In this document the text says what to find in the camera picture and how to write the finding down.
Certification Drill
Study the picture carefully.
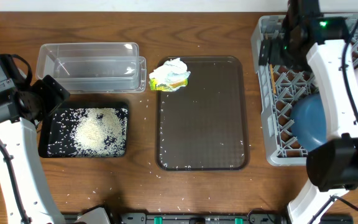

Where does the black plastic tray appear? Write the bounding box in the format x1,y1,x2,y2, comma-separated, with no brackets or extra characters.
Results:
37,101,130,159

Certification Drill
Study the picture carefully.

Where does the dark blue plate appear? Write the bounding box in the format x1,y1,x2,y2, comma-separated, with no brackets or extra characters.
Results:
290,94,327,152

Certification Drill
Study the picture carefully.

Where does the brown serving tray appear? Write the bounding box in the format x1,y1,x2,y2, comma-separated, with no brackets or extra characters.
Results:
155,56,250,171

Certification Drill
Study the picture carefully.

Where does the yellow green snack wrapper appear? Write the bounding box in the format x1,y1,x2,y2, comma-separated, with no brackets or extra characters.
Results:
149,78,188,92

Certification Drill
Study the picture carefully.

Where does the white paper napkin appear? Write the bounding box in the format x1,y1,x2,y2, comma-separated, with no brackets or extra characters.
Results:
149,58,191,85

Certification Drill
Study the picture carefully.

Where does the clear plastic bin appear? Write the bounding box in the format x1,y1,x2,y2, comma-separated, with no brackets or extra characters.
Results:
36,42,147,94

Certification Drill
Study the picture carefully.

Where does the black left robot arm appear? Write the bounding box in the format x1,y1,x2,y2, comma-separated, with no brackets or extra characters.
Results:
0,54,112,223

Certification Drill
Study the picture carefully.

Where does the pile of white rice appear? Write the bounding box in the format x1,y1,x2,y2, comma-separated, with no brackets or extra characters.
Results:
47,107,127,156

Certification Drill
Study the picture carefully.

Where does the grey dishwasher rack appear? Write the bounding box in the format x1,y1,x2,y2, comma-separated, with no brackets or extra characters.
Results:
251,15,358,166

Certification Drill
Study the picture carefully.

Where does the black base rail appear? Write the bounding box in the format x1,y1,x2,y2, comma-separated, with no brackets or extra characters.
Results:
108,213,287,224

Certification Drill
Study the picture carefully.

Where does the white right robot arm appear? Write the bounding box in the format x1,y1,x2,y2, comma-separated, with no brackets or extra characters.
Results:
251,16,358,223

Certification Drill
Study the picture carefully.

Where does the orange chopstick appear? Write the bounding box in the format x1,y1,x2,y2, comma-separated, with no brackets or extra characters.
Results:
269,64,276,95

